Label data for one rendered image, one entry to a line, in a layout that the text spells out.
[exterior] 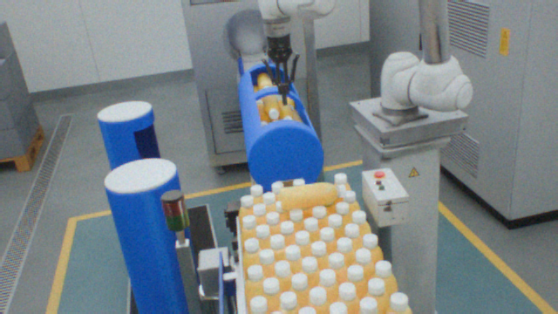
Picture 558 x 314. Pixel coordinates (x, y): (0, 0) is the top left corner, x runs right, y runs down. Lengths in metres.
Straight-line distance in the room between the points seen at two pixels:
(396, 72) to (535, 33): 1.09
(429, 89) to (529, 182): 1.51
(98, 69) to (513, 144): 5.13
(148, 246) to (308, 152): 0.74
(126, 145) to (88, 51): 4.17
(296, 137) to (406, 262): 0.94
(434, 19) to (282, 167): 0.76
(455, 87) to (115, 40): 5.35
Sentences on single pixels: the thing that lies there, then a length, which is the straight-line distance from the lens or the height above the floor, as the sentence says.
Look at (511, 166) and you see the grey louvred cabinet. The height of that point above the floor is 0.45.
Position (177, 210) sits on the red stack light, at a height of 1.23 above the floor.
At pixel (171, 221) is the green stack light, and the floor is 1.19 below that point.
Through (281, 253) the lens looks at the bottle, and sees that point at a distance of 1.51.
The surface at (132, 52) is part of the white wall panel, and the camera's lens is 6.94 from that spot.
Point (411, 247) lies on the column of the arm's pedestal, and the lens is 2.54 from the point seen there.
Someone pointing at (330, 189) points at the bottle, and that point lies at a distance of 1.62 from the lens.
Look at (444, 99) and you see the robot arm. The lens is 2.10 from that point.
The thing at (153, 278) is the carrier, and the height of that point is 0.63.
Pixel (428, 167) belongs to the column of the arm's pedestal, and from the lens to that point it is 2.36.
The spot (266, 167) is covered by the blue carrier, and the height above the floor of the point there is 1.08.
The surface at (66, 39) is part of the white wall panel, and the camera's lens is 6.96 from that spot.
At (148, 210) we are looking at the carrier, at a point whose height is 0.94.
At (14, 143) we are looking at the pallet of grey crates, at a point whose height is 0.27.
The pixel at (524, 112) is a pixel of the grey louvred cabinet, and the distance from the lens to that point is 3.23.
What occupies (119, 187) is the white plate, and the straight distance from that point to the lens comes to 2.12.
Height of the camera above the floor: 1.95
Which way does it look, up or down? 25 degrees down
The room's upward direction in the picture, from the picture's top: 6 degrees counter-clockwise
